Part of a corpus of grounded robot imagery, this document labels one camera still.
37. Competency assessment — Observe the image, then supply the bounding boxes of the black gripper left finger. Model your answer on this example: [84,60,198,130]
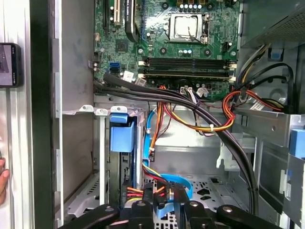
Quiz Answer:
[58,181,158,229]

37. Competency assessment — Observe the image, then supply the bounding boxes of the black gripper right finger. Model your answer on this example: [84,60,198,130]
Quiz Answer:
[173,182,283,229]

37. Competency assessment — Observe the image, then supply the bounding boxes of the disk power wire black connector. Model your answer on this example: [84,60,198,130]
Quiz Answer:
[127,164,173,210]

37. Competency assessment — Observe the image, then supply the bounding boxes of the blue data wire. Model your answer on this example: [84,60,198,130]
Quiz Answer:
[142,111,193,219]

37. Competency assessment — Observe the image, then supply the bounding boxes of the hard disk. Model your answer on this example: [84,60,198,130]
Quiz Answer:
[109,106,144,208]

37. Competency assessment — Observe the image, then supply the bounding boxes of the person hand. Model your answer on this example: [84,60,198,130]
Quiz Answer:
[0,159,10,207]

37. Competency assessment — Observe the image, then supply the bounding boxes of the silver optical drive cage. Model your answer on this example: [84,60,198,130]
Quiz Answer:
[232,104,305,229]

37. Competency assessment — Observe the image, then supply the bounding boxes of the blue plastic bay latch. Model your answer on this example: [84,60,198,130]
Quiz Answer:
[282,128,305,206]

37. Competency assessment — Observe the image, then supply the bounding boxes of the black PC case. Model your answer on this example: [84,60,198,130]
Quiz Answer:
[30,0,305,229]

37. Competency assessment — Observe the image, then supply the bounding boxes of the black RAM slot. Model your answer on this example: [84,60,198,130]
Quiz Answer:
[137,56,238,70]
[137,68,238,82]

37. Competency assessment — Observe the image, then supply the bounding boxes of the green motherboard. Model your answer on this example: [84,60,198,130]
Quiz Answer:
[93,0,240,102]

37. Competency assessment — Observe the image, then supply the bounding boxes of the black graphics card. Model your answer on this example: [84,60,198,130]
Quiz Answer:
[123,0,144,44]

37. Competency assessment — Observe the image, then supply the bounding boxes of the silver CPU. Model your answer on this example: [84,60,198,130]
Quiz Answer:
[173,14,199,40]

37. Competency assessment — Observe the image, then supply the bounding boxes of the CPU socket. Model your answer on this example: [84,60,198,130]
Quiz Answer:
[167,11,212,44]

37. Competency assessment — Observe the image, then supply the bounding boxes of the black smartphone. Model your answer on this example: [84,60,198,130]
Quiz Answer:
[0,42,24,88]

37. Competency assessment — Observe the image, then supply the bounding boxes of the black expansion slot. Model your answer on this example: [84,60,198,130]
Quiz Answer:
[102,0,110,34]

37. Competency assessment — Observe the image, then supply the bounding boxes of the white expansion slot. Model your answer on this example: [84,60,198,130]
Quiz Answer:
[113,0,120,27]

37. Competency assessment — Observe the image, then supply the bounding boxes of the silver power supply unit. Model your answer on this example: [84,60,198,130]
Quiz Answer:
[240,0,305,50]

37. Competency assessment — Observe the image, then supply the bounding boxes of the multicolour power wire harness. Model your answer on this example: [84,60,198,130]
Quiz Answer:
[152,44,285,150]

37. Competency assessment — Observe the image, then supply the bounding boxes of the thick black cable bundle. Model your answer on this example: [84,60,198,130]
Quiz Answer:
[93,72,261,217]

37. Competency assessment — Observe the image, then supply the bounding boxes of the thin black cable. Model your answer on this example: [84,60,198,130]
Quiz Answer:
[234,63,296,115]

